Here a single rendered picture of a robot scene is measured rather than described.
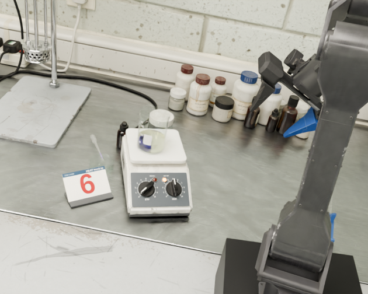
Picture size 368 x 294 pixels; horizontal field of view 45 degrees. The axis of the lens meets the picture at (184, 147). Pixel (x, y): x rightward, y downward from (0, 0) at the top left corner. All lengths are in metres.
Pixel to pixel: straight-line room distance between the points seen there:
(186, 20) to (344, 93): 0.88
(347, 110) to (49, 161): 0.69
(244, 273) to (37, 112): 0.70
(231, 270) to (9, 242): 0.40
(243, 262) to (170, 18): 0.83
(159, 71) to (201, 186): 0.48
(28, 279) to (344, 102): 0.56
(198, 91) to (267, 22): 0.29
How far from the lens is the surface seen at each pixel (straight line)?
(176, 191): 0.89
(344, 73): 0.52
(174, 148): 0.95
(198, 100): 1.23
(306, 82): 0.78
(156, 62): 1.36
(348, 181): 1.18
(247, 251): 0.75
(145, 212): 0.89
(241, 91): 1.24
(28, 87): 1.30
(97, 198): 0.93
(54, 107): 1.21
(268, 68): 0.76
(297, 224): 0.59
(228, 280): 0.70
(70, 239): 0.86
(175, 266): 0.83
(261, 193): 1.03
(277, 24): 1.34
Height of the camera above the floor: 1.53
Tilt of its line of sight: 34 degrees down
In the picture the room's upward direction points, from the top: 11 degrees clockwise
